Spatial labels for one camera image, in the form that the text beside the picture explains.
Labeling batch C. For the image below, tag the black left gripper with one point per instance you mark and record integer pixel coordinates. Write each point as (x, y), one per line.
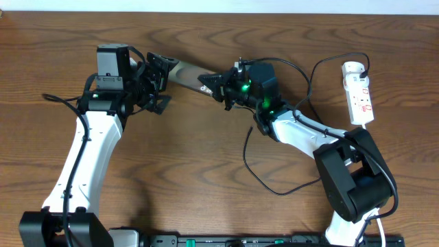
(159, 78)

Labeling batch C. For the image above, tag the white power strip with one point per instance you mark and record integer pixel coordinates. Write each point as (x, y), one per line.
(358, 99)

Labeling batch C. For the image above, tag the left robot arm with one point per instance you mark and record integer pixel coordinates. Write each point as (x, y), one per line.
(69, 216)

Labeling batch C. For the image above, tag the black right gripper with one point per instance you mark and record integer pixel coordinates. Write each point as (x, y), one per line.
(221, 83)

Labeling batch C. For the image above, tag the white USB charger plug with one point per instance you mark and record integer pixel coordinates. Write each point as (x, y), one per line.
(354, 67)

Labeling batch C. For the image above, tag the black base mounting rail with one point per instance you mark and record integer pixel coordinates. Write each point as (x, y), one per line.
(274, 241)

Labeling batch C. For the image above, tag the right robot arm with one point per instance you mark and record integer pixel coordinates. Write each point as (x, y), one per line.
(357, 182)

